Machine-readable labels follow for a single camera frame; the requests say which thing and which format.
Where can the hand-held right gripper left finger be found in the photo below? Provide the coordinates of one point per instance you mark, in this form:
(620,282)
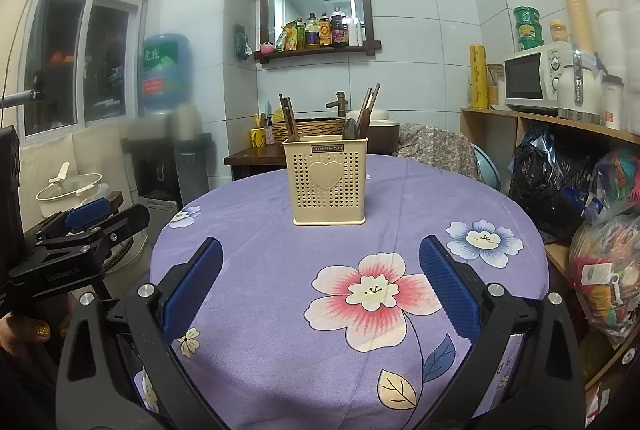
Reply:
(192,290)

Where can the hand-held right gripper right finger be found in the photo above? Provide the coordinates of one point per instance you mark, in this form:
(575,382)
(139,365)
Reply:
(450,290)

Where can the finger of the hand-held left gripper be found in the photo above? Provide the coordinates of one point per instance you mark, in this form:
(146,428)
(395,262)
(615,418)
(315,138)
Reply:
(122,222)
(87,215)

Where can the cream plastic cutlery basket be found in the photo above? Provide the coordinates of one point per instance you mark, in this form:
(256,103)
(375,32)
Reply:
(325,182)

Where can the metal spoon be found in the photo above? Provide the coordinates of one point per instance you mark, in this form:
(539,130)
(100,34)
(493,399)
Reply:
(350,128)

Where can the dark brown wooden chopstick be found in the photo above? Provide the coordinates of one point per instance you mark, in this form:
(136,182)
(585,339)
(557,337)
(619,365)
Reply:
(291,120)

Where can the person's left hand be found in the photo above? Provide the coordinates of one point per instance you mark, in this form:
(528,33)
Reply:
(35,330)

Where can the cream pot with glass lid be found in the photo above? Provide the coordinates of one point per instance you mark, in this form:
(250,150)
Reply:
(65,195)

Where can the grey water dispenser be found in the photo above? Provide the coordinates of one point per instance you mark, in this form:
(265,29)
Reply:
(160,170)

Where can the purple floral tablecloth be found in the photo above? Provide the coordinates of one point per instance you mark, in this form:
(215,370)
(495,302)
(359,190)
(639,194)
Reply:
(300,270)

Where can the paper cup dispenser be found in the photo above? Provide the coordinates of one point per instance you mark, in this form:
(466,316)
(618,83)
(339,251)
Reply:
(190,130)

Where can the blue plastic basin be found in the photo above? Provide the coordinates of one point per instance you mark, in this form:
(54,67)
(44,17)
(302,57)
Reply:
(487,168)

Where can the patterned grey cloth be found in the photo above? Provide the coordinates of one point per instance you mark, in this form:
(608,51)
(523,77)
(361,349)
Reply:
(435,150)

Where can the dark wooden washstand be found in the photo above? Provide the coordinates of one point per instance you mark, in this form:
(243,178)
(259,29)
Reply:
(252,160)

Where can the black plastic bag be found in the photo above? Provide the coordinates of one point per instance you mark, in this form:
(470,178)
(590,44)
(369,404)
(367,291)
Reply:
(550,185)

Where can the blue water bottle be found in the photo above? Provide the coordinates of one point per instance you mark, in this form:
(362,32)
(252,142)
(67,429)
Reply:
(167,75)

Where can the sliding window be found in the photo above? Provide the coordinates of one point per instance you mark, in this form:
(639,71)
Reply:
(85,60)

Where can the yellow mug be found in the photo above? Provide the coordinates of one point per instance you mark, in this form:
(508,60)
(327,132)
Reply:
(257,138)

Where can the colourful filled plastic bag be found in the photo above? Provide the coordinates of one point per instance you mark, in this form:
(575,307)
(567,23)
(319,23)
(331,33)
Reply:
(610,260)

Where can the wooden storage shelf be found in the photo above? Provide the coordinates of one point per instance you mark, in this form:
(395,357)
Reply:
(500,135)

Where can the brown rice cooker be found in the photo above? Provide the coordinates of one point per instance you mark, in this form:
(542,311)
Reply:
(385,130)

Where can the small patterned bottle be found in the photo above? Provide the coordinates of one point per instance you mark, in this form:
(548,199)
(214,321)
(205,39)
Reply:
(270,130)

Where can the woven wicker basin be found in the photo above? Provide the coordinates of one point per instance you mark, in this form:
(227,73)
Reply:
(320,126)

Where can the glass jar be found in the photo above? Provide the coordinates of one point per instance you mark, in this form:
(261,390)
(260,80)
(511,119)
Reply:
(494,85)

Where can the tall yellow box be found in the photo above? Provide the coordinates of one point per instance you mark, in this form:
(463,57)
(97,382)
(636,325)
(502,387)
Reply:
(478,78)

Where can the green hanging packet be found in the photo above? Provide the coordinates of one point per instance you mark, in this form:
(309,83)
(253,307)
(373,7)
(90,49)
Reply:
(243,43)

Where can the bronze faucet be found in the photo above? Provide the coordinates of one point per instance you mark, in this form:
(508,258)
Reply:
(339,103)

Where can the white microwave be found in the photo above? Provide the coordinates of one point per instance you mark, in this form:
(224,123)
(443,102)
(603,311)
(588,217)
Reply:
(527,80)

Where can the pink bowl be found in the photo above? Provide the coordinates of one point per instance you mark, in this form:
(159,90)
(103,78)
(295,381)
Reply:
(266,47)

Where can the white electric kettle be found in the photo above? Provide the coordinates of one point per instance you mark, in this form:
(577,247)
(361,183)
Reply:
(580,90)

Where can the white tumbler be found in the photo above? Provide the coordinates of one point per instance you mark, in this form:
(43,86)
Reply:
(613,105)

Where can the yellow snack packet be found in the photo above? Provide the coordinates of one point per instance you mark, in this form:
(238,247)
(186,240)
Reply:
(286,38)

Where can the green bottle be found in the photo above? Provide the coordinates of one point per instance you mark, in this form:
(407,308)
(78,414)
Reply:
(300,35)

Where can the purple label bottle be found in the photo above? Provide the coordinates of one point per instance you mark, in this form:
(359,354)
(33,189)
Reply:
(313,33)

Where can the stack of green noodle cups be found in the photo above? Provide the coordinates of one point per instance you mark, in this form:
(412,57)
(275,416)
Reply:
(528,28)

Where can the white bottle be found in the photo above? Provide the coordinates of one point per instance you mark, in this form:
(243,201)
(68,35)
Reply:
(356,33)

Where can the yellow label bottle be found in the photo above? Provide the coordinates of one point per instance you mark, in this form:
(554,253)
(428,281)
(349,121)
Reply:
(325,30)

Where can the yellow lid jar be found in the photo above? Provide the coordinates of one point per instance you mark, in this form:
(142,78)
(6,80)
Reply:
(559,32)

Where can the dark sauce bottle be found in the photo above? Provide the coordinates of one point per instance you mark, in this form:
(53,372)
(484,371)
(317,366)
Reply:
(339,29)

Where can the stacks of white cups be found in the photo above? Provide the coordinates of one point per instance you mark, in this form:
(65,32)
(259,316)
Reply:
(625,35)

